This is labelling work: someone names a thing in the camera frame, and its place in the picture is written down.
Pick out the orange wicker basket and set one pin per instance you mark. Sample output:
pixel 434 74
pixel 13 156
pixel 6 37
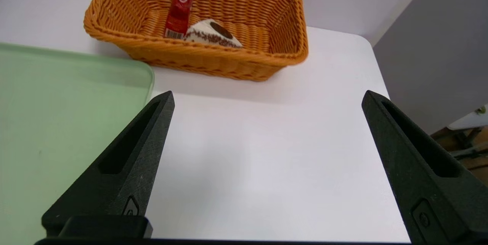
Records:
pixel 267 20

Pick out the small red juice carton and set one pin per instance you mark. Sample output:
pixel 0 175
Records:
pixel 179 12

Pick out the light green plastic tray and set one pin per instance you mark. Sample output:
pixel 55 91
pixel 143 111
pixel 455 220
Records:
pixel 57 123

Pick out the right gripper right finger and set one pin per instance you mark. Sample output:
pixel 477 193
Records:
pixel 423 168

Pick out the chocolate blueberry cake slice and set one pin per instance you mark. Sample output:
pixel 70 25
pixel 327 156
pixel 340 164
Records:
pixel 207 35

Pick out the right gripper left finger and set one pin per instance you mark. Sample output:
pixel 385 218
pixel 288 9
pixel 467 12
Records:
pixel 126 168

